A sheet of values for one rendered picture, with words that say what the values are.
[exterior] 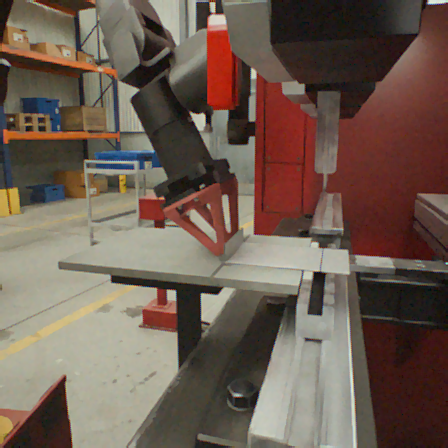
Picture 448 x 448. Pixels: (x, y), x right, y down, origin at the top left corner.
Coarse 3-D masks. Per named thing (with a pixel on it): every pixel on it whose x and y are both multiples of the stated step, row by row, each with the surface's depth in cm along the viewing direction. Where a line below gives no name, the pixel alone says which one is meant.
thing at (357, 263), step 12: (360, 264) 41; (372, 264) 41; (384, 264) 41; (396, 264) 41; (408, 264) 41; (420, 264) 40; (432, 264) 41; (444, 264) 41; (420, 276) 39; (432, 276) 39; (444, 276) 38
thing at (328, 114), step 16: (320, 96) 36; (336, 96) 36; (320, 112) 36; (336, 112) 36; (320, 128) 37; (336, 128) 36; (320, 144) 37; (336, 144) 36; (320, 160) 37; (336, 160) 37
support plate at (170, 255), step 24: (120, 240) 52; (144, 240) 52; (168, 240) 52; (192, 240) 52; (216, 240) 52; (264, 240) 52; (288, 240) 52; (72, 264) 43; (96, 264) 42; (120, 264) 42; (144, 264) 42; (168, 264) 42; (192, 264) 42; (216, 264) 42; (240, 288) 38; (264, 288) 37; (288, 288) 36
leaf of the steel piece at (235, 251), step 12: (228, 240) 43; (240, 240) 49; (228, 252) 43; (240, 252) 46; (252, 252) 46; (264, 252) 46; (276, 252) 46; (288, 252) 46; (300, 252) 46; (312, 252) 46; (240, 264) 42; (252, 264) 42; (264, 264) 41; (276, 264) 41; (288, 264) 41; (300, 264) 41; (312, 264) 41
